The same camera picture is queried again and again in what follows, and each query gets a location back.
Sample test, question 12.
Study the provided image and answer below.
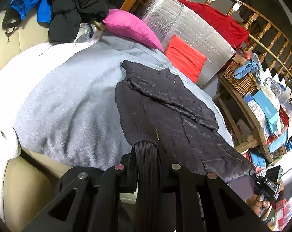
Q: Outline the silver foil insulation mat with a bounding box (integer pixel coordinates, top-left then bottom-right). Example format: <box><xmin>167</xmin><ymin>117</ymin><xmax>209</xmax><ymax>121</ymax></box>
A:
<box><xmin>136</xmin><ymin>0</ymin><xmax>235</xmax><ymax>88</ymax></box>

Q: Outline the red velvet cloth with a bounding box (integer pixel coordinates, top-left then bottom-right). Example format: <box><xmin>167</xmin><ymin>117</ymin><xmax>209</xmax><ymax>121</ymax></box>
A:
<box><xmin>178</xmin><ymin>0</ymin><xmax>249</xmax><ymax>48</ymax></box>

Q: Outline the beige leather sofa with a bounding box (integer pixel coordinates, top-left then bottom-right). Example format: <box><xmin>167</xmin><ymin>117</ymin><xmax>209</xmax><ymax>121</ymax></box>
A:
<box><xmin>0</xmin><ymin>9</ymin><xmax>137</xmax><ymax>232</ymax></box>

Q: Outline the pink pillow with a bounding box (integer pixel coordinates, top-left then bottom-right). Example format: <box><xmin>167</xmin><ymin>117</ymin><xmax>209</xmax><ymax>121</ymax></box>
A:
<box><xmin>103</xmin><ymin>9</ymin><xmax>164</xmax><ymax>52</ymax></box>

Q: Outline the blue puffer jacket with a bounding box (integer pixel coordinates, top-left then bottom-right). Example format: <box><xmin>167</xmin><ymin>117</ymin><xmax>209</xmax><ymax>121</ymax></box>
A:
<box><xmin>10</xmin><ymin>0</ymin><xmax>52</xmax><ymax>24</ymax></box>

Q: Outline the pile of dark clothes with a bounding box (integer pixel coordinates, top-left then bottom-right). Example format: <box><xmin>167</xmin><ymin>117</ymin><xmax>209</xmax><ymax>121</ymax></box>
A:
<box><xmin>1</xmin><ymin>0</ymin><xmax>110</xmax><ymax>44</ymax></box>

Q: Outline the wicker basket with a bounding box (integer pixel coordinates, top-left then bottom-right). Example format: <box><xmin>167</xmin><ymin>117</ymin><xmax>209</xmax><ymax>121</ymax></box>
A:
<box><xmin>223</xmin><ymin>58</ymin><xmax>260</xmax><ymax>99</ymax></box>

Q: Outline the person's right hand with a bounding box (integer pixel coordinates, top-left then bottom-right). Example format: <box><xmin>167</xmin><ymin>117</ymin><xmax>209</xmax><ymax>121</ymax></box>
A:
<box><xmin>245</xmin><ymin>194</ymin><xmax>272</xmax><ymax>221</ymax></box>

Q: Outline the red-orange pillow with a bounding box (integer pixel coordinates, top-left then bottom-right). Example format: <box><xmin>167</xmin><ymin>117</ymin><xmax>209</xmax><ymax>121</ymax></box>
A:
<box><xmin>165</xmin><ymin>35</ymin><xmax>207</xmax><ymax>84</ymax></box>

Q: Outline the white patterned box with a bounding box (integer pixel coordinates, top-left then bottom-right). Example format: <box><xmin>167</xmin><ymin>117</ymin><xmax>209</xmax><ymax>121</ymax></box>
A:
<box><xmin>243</xmin><ymin>93</ymin><xmax>269</xmax><ymax>132</ymax></box>

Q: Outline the grey blanket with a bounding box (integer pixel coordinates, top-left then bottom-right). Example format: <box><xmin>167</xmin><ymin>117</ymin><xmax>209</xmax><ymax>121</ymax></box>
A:
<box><xmin>13</xmin><ymin>34</ymin><xmax>235</xmax><ymax>172</ymax></box>

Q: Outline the wooden side table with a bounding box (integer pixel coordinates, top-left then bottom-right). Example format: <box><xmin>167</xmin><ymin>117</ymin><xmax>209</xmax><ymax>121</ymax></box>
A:
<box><xmin>212</xmin><ymin>73</ymin><xmax>273</xmax><ymax>165</ymax></box>

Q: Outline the dark quilted puffer jacket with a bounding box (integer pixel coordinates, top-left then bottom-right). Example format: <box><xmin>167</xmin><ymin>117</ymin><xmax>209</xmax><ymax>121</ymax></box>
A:
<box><xmin>115</xmin><ymin>60</ymin><xmax>254</xmax><ymax>231</ymax></box>

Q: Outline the wooden stair railing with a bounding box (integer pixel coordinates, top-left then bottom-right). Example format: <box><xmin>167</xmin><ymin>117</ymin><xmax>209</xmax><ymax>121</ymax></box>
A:
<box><xmin>155</xmin><ymin>0</ymin><xmax>292</xmax><ymax>95</ymax></box>

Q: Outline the pale pink textured towel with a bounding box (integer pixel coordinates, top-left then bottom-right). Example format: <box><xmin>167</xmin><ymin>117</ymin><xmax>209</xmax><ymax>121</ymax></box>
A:
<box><xmin>0</xmin><ymin>42</ymin><xmax>93</xmax><ymax>220</ymax></box>

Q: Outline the light blue fashion box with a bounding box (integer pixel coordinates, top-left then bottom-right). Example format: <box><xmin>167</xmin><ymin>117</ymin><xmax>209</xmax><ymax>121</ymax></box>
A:
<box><xmin>253</xmin><ymin>90</ymin><xmax>280</xmax><ymax>134</ymax></box>

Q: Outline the clear plastic bag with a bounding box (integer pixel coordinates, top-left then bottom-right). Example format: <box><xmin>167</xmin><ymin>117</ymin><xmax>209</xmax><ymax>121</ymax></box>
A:
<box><xmin>74</xmin><ymin>23</ymin><xmax>97</xmax><ymax>43</ymax></box>

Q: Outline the blue cloth on basket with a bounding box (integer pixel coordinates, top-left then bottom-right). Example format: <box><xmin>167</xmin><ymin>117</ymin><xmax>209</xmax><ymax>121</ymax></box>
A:
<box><xmin>233</xmin><ymin>61</ymin><xmax>260</xmax><ymax>80</ymax></box>

